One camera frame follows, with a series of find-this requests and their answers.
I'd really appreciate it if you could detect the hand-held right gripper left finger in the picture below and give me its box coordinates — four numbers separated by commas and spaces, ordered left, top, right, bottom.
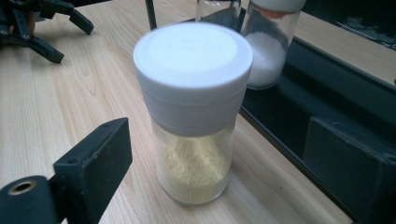
49, 117, 134, 224

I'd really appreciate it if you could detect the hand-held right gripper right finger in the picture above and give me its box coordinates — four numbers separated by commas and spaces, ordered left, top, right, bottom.
303, 116, 396, 224

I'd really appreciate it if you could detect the black metal rack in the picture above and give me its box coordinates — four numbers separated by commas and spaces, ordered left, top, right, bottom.
145, 0, 396, 224

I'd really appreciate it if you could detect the glass jar of yellow powder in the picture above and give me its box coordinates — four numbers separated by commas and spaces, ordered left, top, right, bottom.
133, 21, 254, 205

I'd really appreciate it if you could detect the glass jar of white granules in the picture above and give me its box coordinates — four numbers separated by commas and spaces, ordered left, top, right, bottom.
241, 0, 307, 91

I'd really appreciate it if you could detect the clear glass jar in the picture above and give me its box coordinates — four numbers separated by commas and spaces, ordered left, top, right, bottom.
195, 0, 243, 32

